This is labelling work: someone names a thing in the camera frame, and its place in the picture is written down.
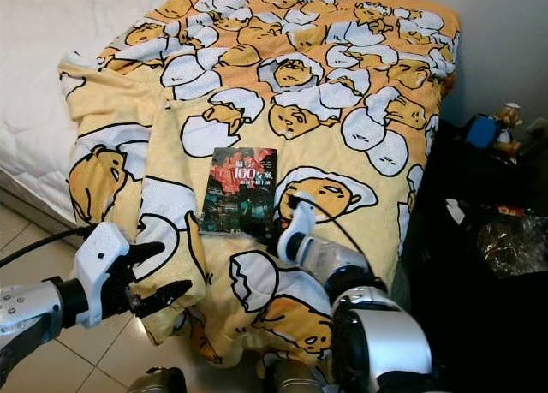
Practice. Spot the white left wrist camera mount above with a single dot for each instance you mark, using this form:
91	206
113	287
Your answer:
98	256

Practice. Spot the small white tag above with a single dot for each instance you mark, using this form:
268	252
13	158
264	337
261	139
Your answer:
455	211

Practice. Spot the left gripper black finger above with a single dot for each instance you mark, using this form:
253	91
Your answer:
147	253
163	296

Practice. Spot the clear crinkled plastic bag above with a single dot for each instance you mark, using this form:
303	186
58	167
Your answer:
514	247

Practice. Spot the white quilted mattress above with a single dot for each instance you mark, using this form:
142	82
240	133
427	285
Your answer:
43	68

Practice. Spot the small brown figurine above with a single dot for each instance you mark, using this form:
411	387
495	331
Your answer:
508	126

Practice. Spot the yellow egg cartoon blanket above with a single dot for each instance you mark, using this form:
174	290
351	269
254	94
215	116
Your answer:
317	68

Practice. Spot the left robot leg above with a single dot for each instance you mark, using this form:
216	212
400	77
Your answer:
158	382

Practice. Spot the small blue object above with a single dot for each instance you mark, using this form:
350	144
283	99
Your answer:
481	131

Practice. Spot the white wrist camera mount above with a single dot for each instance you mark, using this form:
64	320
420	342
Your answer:
300	235
98	256

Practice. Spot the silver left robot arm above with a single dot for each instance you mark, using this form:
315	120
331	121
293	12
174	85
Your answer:
34	312

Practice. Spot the grey bed base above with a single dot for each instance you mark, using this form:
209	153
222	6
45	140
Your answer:
34	213

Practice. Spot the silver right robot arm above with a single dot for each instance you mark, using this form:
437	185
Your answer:
385	333

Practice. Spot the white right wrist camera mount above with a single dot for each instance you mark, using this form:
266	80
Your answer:
300	235

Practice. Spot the dark red cover book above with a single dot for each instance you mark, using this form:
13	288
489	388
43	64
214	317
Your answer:
240	192

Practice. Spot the black bag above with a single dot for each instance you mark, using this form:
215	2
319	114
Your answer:
479	324

